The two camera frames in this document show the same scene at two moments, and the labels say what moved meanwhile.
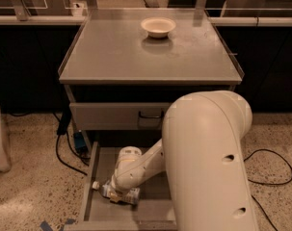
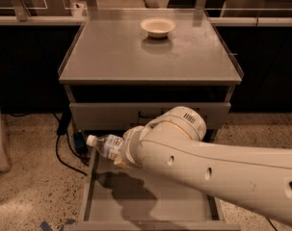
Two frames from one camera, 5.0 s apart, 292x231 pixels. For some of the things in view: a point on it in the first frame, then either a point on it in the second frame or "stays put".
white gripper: x=119 y=187 → x=131 y=148
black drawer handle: x=151 y=116 stays put
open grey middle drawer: x=151 y=213 stays put
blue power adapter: x=80 y=142 stays put
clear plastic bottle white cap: x=129 y=194 → x=109 y=145
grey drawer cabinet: x=122 y=72 stays put
